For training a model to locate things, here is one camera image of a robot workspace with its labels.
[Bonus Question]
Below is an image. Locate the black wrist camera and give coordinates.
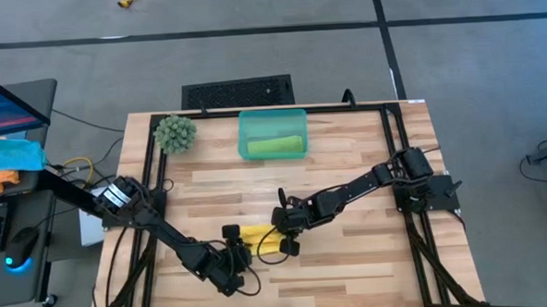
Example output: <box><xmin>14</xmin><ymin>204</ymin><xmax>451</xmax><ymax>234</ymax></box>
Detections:
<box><xmin>220</xmin><ymin>224</ymin><xmax>242</xmax><ymax>244</ymax></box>
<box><xmin>278</xmin><ymin>237</ymin><xmax>303</xmax><ymax>259</ymax></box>

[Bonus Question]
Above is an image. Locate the white box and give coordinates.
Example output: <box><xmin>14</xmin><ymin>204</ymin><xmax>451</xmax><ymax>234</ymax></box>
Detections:
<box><xmin>76</xmin><ymin>186</ymin><xmax>108</xmax><ymax>248</ymax></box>

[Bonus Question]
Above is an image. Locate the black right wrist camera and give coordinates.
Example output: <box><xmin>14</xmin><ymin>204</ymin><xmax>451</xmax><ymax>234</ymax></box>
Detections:
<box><xmin>278</xmin><ymin>237</ymin><xmax>303</xmax><ymax>259</ymax></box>

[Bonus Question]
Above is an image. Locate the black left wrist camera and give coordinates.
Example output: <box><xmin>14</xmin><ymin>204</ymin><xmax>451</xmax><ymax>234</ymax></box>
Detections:
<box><xmin>220</xmin><ymin>224</ymin><xmax>242</xmax><ymax>244</ymax></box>

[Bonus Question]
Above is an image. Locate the blue cloth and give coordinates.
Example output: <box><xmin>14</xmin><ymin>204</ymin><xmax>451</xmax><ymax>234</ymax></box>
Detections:
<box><xmin>0</xmin><ymin>135</ymin><xmax>48</xmax><ymax>175</ymax></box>

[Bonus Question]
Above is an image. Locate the black aluminium table frame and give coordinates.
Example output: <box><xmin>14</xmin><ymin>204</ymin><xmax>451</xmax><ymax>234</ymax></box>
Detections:
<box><xmin>79</xmin><ymin>95</ymin><xmax>487</xmax><ymax>307</ymax></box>

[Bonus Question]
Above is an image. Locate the black table clamp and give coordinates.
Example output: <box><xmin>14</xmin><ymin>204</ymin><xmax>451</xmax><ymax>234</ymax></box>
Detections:
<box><xmin>340</xmin><ymin>88</ymin><xmax>359</xmax><ymax>110</ymax></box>

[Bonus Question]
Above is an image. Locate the black stand with cable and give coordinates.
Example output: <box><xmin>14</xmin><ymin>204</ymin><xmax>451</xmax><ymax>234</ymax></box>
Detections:
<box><xmin>517</xmin><ymin>136</ymin><xmax>547</xmax><ymax>184</ymax></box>

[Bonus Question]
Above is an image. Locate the teal plastic basket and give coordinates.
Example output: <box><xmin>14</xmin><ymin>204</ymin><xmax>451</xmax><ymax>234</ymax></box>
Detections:
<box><xmin>236</xmin><ymin>106</ymin><xmax>310</xmax><ymax>164</ymax></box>

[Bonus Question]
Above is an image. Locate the green artificial succulent plant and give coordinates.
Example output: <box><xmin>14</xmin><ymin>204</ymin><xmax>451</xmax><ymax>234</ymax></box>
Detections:
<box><xmin>152</xmin><ymin>113</ymin><xmax>200</xmax><ymax>157</ymax></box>

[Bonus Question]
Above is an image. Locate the black left camera cable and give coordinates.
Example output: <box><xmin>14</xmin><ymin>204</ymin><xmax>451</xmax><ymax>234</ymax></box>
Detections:
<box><xmin>234</xmin><ymin>260</ymin><xmax>263</xmax><ymax>299</ymax></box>

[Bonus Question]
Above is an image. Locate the black diagonal strut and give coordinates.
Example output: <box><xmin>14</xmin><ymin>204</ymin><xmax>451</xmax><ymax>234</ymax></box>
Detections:
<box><xmin>38</xmin><ymin>167</ymin><xmax>104</xmax><ymax>218</ymax></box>

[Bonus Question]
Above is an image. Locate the green microfiber towel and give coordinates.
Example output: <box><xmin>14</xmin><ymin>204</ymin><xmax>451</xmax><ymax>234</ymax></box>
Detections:
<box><xmin>246</xmin><ymin>134</ymin><xmax>305</xmax><ymax>156</ymax></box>

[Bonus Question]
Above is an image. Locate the computer monitor with blue screen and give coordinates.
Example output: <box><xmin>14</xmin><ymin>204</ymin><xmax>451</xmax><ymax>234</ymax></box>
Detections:
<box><xmin>0</xmin><ymin>65</ymin><xmax>53</xmax><ymax>140</ymax></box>

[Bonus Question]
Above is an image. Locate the yellow looped cable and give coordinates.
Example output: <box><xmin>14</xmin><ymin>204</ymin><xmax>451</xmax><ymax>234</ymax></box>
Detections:
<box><xmin>60</xmin><ymin>155</ymin><xmax>95</xmax><ymax>185</ymax></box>

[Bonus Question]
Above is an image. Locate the black camera cable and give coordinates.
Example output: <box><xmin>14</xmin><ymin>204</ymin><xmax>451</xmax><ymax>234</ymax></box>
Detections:
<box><xmin>234</xmin><ymin>260</ymin><xmax>263</xmax><ymax>299</ymax></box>
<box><xmin>254</xmin><ymin>224</ymin><xmax>288</xmax><ymax>267</ymax></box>

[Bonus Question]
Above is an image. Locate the grey side desk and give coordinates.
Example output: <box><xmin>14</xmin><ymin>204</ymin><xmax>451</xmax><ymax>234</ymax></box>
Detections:
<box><xmin>0</xmin><ymin>78</ymin><xmax>68</xmax><ymax>307</ymax></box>

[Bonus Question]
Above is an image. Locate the black computer mouse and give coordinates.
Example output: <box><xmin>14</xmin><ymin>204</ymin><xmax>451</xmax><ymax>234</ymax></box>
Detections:
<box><xmin>2</xmin><ymin>225</ymin><xmax>43</xmax><ymax>273</ymax></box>

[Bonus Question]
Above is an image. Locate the yellow microfiber towel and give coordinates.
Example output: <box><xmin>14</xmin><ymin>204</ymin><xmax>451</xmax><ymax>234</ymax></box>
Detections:
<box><xmin>237</xmin><ymin>222</ymin><xmax>289</xmax><ymax>259</ymax></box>

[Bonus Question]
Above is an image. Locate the black right camera cable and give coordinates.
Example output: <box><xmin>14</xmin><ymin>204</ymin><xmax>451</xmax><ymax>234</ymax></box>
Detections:
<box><xmin>254</xmin><ymin>224</ymin><xmax>288</xmax><ymax>267</ymax></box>

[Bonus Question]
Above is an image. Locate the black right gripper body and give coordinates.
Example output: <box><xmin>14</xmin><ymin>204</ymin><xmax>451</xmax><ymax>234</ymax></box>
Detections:
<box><xmin>284</xmin><ymin>195</ymin><xmax>322</xmax><ymax>232</ymax></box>

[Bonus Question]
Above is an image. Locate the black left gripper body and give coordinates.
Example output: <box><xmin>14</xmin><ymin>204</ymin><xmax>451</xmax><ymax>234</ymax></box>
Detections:
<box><xmin>224</xmin><ymin>239</ymin><xmax>256</xmax><ymax>273</ymax></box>

